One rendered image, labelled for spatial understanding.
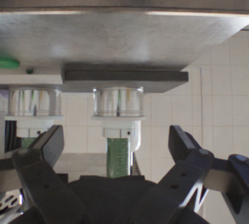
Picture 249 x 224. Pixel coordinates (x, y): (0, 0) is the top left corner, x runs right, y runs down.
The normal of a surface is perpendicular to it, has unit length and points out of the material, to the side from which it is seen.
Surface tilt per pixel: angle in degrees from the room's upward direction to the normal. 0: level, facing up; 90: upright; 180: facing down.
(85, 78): 90
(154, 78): 90
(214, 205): 90
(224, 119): 90
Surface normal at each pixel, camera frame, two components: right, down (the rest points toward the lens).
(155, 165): 0.02, -0.07
